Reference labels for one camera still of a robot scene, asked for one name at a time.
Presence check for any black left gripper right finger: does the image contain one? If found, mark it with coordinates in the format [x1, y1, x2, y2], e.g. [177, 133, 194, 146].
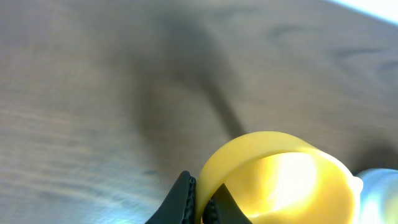
[202, 184, 252, 224]

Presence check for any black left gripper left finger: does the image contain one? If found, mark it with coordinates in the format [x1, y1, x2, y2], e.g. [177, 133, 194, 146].
[146, 170, 196, 224]

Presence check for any yellow plastic scoop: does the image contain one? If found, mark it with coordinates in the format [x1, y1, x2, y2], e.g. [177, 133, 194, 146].
[195, 131, 363, 224]

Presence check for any white digital kitchen scale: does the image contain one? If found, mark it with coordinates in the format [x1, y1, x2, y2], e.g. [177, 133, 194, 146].
[358, 169, 398, 224]

